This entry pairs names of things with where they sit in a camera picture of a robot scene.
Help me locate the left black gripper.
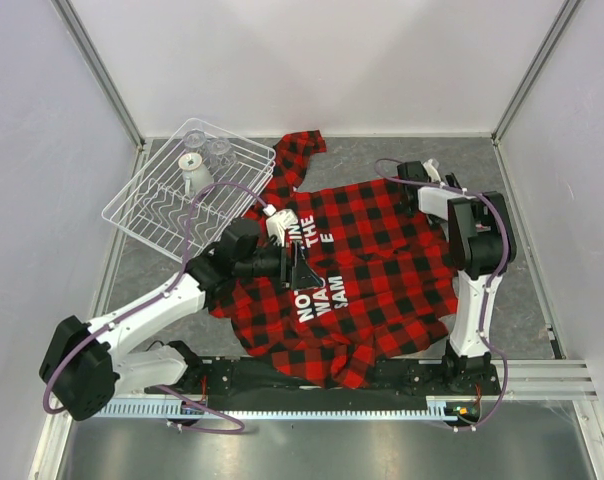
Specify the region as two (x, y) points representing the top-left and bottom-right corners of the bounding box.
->
(235, 237), (323, 291)

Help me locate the red black plaid shirt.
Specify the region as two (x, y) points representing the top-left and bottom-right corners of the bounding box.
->
(211, 131), (458, 387)

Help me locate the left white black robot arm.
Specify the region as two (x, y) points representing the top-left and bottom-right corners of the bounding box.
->
(39, 209), (324, 421)

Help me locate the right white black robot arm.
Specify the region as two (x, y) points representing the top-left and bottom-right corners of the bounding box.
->
(397, 160), (517, 394)

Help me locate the white ceramic mug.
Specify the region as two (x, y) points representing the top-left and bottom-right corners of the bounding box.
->
(178, 152), (214, 197)

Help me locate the clear drinking glass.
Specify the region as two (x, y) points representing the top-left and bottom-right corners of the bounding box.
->
(182, 129), (207, 153)
(206, 138), (236, 168)

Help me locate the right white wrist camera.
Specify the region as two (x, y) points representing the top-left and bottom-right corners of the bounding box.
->
(422, 158), (442, 183)

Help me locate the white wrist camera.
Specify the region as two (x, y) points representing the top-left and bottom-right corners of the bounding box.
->
(422, 158), (442, 183)
(263, 204), (298, 246)

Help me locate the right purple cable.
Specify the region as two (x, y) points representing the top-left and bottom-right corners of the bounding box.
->
(374, 158), (511, 432)

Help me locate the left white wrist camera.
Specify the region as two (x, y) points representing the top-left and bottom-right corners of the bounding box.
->
(263, 204), (298, 246)

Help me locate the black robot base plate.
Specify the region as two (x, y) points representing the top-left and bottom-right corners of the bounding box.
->
(171, 357), (501, 410)

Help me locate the white wire dish rack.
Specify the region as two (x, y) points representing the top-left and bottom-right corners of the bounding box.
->
(102, 118), (276, 261)

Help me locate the grey slotted cable duct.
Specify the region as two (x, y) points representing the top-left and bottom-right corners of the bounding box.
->
(96, 397), (470, 422)

